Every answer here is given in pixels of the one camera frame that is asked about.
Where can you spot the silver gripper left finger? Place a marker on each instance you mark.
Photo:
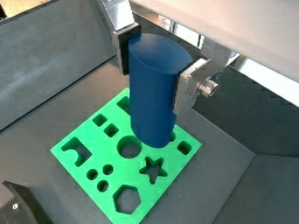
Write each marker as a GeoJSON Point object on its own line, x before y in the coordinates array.
{"type": "Point", "coordinates": [122, 27]}

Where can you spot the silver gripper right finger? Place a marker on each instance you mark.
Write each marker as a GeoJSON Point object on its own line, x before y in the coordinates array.
{"type": "Point", "coordinates": [194, 80]}

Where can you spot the blue oval cylinder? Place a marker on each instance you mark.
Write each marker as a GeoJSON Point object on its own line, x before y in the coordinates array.
{"type": "Point", "coordinates": [157, 58]}

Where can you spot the green shape sorter block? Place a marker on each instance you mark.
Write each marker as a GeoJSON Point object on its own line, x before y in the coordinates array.
{"type": "Point", "coordinates": [123, 174]}

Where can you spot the black cradle fixture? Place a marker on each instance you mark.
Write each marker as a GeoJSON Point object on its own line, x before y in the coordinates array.
{"type": "Point", "coordinates": [22, 209]}

